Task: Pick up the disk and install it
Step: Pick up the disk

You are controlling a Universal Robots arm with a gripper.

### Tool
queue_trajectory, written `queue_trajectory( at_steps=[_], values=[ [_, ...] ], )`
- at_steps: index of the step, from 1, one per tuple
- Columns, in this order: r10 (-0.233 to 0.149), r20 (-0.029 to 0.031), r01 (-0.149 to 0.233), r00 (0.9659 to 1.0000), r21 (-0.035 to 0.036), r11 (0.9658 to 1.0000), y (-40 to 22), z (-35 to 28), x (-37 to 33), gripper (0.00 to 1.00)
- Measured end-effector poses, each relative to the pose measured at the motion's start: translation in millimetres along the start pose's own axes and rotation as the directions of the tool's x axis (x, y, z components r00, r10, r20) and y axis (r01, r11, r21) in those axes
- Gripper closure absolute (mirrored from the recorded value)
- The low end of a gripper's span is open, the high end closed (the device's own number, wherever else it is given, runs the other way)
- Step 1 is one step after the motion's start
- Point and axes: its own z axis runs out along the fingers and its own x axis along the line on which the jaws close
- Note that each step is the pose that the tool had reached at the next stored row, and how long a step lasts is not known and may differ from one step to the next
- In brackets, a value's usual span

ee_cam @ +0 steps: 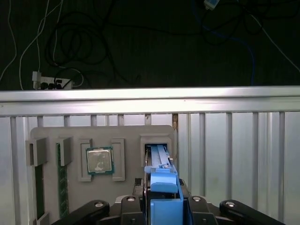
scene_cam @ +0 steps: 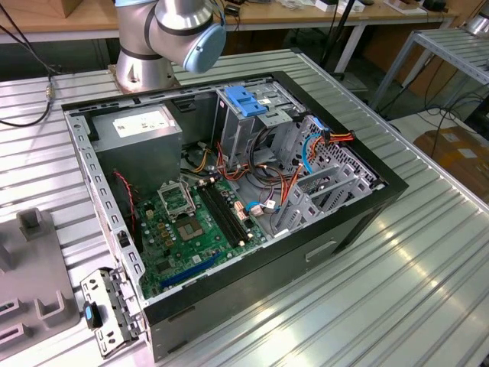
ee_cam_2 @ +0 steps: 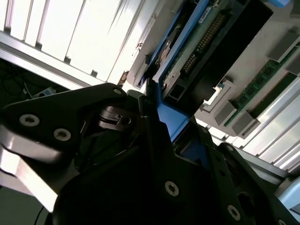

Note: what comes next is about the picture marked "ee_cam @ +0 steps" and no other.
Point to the white power strip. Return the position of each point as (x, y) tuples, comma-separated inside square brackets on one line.
[(68, 84)]

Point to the green RAM stick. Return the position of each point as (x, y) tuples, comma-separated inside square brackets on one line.
[(62, 187)]

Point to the small white blue device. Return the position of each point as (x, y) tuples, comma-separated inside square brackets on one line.
[(212, 2)]

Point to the hard disk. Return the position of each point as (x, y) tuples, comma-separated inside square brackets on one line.
[(164, 180)]

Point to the silver CPU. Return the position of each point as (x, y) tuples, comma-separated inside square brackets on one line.
[(99, 160)]

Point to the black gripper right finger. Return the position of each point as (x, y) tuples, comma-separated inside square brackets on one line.
[(199, 211)]

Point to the grey parts rack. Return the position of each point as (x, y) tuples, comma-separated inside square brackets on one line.
[(131, 164)]

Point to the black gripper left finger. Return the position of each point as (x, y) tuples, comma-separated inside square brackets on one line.
[(131, 211)]

